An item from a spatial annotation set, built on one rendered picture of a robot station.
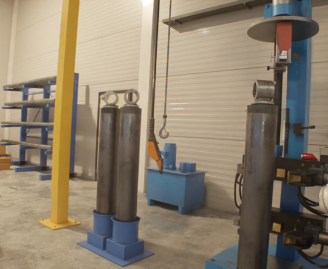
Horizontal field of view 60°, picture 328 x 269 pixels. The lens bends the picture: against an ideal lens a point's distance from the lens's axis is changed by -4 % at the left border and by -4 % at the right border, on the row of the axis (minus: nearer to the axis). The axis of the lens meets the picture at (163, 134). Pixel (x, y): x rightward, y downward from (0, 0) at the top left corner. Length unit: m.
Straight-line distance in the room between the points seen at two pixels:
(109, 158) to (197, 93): 2.71
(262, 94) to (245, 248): 1.07
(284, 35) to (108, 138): 1.88
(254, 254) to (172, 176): 2.73
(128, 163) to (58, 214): 1.48
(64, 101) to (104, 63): 3.61
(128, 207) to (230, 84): 2.92
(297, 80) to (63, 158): 2.81
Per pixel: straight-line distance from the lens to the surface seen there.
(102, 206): 3.19
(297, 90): 2.95
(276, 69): 2.77
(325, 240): 2.63
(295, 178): 2.39
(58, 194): 3.95
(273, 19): 2.45
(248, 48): 5.06
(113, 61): 7.10
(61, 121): 3.86
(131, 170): 2.88
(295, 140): 2.92
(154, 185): 4.98
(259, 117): 2.09
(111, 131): 3.09
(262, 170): 2.10
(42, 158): 8.81
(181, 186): 4.63
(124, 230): 2.98
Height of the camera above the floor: 1.25
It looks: level
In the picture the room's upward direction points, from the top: 3 degrees clockwise
